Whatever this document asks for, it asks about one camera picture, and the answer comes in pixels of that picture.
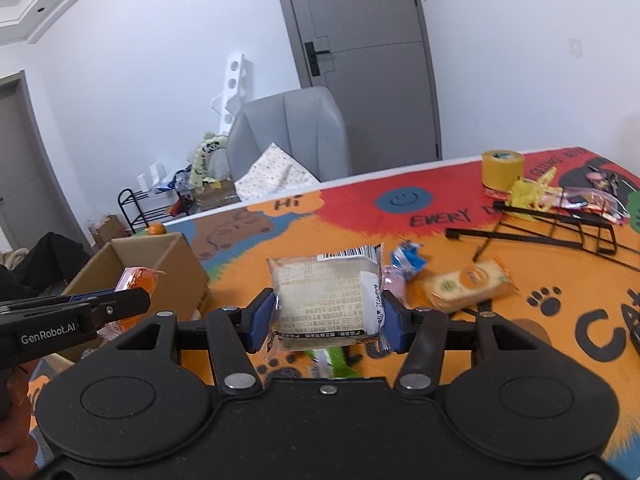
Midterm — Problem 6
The brown paper bag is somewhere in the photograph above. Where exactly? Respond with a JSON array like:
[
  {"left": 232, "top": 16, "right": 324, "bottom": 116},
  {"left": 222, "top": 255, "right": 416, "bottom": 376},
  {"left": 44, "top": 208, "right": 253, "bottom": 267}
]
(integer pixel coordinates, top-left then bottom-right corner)
[{"left": 89, "top": 215, "right": 128, "bottom": 248}]

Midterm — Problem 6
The grey side door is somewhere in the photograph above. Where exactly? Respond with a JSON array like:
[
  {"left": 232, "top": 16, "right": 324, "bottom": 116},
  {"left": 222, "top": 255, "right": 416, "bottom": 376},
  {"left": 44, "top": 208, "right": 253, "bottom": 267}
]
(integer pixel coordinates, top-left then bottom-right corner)
[{"left": 0, "top": 70, "right": 83, "bottom": 256}]

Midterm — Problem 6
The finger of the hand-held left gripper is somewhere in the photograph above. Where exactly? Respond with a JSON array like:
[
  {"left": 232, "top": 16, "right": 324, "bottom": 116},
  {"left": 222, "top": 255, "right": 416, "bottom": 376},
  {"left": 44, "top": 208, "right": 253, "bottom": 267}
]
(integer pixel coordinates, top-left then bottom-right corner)
[
  {"left": 90, "top": 287, "right": 152, "bottom": 332},
  {"left": 0, "top": 290, "right": 119, "bottom": 312}
]

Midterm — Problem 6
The white cake snack packet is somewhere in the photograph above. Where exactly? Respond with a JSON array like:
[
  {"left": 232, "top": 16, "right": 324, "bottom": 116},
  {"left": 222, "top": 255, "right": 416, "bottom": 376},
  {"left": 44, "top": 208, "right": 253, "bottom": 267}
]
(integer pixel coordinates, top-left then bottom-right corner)
[{"left": 266, "top": 244, "right": 388, "bottom": 361}]

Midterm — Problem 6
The white plastic stand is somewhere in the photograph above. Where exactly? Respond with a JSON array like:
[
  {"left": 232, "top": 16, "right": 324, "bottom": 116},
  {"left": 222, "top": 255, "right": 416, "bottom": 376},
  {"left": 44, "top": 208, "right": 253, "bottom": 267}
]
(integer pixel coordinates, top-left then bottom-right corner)
[{"left": 137, "top": 161, "right": 171, "bottom": 191}]

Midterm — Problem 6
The orange rice cracker packet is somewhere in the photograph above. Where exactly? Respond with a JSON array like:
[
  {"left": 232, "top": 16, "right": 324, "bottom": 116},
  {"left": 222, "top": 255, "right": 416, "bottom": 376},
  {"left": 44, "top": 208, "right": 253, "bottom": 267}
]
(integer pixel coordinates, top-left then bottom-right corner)
[{"left": 417, "top": 259, "right": 520, "bottom": 313}]

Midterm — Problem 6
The yellow tape roll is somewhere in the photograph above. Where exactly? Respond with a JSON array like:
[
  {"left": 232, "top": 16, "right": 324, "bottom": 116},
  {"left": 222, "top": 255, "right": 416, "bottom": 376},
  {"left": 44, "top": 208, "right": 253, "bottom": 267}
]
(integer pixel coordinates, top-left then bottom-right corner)
[{"left": 481, "top": 149, "right": 525, "bottom": 190}]

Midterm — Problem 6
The white dotted cushion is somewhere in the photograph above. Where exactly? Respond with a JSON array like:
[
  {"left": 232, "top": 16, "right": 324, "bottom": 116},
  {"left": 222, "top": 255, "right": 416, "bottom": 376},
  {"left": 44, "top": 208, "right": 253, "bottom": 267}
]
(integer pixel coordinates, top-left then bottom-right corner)
[{"left": 234, "top": 142, "right": 321, "bottom": 200}]

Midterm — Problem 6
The brown cardboard box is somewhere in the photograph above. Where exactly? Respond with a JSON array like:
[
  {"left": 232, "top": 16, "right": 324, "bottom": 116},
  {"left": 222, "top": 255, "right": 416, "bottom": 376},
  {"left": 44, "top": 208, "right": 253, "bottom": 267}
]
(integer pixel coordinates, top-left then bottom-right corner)
[{"left": 50, "top": 232, "right": 211, "bottom": 363}]

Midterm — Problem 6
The black jacket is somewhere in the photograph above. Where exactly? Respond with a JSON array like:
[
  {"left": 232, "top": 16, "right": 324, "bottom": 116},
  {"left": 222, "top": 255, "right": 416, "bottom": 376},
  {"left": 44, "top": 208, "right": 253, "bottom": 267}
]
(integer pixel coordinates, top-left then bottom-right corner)
[{"left": 0, "top": 232, "right": 93, "bottom": 301}]

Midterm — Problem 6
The black door handle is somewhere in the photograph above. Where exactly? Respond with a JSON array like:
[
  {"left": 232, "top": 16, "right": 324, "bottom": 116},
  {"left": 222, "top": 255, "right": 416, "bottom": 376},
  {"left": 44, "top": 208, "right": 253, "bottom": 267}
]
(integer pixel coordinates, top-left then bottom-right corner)
[{"left": 304, "top": 40, "right": 331, "bottom": 76}]

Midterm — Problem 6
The small blue white snack packet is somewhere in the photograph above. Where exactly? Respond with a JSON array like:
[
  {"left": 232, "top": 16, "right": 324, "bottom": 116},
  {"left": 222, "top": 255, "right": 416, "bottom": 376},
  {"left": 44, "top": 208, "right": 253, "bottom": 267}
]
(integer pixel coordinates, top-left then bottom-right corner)
[{"left": 390, "top": 241, "right": 427, "bottom": 283}]

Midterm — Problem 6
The small cardboard box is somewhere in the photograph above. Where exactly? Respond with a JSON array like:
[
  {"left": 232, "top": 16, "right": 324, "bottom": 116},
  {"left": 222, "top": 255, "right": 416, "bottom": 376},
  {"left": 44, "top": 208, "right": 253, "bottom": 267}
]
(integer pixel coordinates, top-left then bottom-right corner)
[{"left": 192, "top": 179, "right": 241, "bottom": 211}]

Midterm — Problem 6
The grey chair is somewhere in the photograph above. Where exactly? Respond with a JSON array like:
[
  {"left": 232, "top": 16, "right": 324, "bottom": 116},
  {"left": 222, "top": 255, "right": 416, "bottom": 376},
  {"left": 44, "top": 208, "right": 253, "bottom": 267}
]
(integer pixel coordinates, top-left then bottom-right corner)
[{"left": 227, "top": 86, "right": 351, "bottom": 183}]

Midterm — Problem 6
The small orange red snack packet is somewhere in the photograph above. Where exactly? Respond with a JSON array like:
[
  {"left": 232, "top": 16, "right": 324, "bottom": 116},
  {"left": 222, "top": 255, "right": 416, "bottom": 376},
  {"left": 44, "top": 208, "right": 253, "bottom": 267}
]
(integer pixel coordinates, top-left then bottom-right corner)
[{"left": 97, "top": 266, "right": 166, "bottom": 338}]

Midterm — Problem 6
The green white printed ring bag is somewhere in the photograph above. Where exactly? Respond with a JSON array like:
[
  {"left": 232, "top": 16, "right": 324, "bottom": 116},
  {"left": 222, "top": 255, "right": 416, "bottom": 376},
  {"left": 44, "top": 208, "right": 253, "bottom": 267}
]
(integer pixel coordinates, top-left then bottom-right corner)
[{"left": 189, "top": 131, "right": 231, "bottom": 186}]

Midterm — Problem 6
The clear plastic bag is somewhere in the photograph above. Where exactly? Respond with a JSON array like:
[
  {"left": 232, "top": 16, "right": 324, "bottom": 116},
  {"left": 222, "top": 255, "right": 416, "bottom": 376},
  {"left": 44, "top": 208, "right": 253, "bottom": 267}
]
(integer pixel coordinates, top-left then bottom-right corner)
[{"left": 555, "top": 185, "right": 631, "bottom": 221}]

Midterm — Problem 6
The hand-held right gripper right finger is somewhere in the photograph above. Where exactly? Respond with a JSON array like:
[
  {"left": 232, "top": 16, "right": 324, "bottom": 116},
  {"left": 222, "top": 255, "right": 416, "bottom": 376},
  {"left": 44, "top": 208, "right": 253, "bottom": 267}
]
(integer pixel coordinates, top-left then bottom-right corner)
[{"left": 381, "top": 290, "right": 551, "bottom": 395}]

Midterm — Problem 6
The black shoe rack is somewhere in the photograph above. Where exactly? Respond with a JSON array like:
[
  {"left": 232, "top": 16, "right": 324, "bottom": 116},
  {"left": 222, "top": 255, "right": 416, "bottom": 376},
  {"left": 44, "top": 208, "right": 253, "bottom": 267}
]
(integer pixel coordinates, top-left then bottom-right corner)
[{"left": 118, "top": 188, "right": 173, "bottom": 235}]

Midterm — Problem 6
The green snack packet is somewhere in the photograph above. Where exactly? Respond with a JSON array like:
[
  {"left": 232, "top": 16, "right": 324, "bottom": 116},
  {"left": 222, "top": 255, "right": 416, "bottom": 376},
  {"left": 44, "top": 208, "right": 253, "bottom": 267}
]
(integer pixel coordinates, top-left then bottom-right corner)
[{"left": 302, "top": 345, "right": 363, "bottom": 381}]

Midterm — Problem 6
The white perforated board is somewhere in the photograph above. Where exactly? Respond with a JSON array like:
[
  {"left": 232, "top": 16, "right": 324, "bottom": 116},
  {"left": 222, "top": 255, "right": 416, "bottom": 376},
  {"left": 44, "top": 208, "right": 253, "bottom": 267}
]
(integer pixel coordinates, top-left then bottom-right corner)
[{"left": 209, "top": 52, "right": 254, "bottom": 133}]

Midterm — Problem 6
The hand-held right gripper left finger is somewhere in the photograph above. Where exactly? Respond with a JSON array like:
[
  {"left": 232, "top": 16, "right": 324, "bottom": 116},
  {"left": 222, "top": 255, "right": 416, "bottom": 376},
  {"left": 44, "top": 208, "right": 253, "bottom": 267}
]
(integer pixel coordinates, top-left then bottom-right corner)
[{"left": 97, "top": 287, "right": 277, "bottom": 395}]

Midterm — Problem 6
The blue plastic bag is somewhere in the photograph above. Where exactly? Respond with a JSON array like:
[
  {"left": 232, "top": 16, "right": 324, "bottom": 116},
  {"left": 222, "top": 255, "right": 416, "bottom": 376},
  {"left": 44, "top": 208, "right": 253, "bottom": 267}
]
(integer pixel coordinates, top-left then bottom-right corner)
[{"left": 155, "top": 170, "right": 193, "bottom": 193}]

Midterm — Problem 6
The pink purple snack packet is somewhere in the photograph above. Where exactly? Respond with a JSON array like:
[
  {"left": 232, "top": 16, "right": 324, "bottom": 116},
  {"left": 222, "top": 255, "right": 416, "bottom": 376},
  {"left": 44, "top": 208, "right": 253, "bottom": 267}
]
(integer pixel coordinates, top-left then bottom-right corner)
[{"left": 382, "top": 267, "right": 408, "bottom": 311}]

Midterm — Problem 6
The black wire rack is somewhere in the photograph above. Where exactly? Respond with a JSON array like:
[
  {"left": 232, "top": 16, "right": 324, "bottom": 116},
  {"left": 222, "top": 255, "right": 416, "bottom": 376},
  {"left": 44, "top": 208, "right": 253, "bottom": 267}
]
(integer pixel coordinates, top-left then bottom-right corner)
[{"left": 445, "top": 200, "right": 640, "bottom": 273}]

